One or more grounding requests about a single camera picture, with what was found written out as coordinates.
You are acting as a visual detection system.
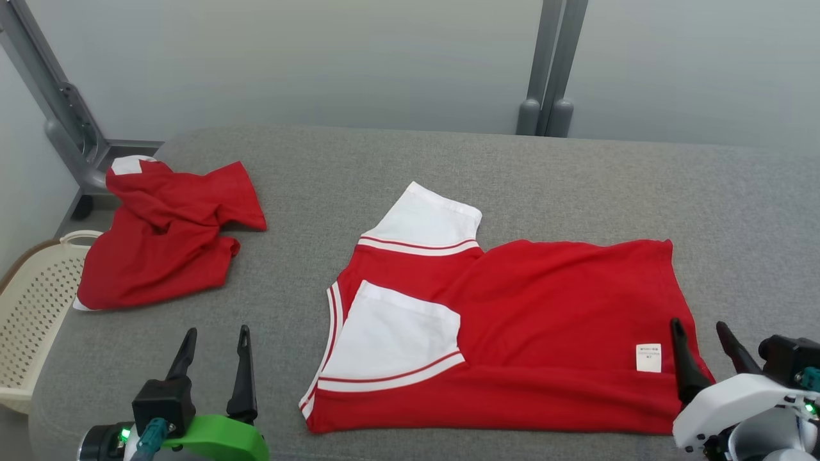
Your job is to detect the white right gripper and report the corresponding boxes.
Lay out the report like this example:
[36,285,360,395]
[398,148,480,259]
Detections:
[669,318,811,449]

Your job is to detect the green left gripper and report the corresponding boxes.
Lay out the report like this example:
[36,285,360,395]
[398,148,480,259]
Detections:
[160,325,270,461]

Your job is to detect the red shorts with white stripe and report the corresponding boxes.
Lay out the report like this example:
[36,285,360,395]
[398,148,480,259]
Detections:
[72,156,268,312]

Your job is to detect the red jersey with number 23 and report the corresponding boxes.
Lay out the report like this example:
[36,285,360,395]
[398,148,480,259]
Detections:
[299,181,715,435]

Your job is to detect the cream plastic laundry basket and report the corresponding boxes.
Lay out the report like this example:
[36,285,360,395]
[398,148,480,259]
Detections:
[0,230,103,414]

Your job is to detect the teal left camera cable plug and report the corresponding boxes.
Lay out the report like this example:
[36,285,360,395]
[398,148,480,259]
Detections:
[136,417,168,461]

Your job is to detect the grey partition post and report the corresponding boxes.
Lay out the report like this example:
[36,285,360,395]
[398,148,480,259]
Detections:
[516,0,566,136]
[548,0,589,137]

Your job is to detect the grey metal frame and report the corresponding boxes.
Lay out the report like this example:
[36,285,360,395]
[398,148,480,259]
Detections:
[0,0,164,193]

